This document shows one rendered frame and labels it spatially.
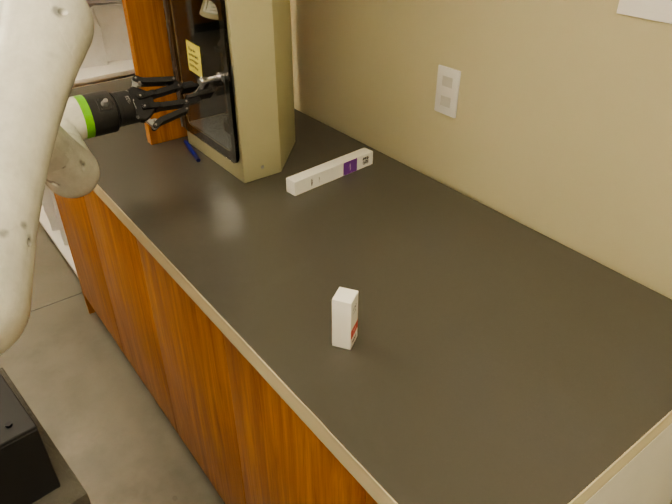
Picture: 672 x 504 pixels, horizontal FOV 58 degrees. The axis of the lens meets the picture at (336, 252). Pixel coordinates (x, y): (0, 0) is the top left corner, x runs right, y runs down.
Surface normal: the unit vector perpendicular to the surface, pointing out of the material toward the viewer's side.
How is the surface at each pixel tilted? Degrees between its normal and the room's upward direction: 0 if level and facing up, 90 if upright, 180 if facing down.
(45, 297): 0
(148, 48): 90
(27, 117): 55
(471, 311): 1
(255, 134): 90
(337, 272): 0
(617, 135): 90
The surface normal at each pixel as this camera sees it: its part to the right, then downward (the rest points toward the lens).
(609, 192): -0.80, 0.33
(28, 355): 0.00, -0.83
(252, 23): 0.61, 0.44
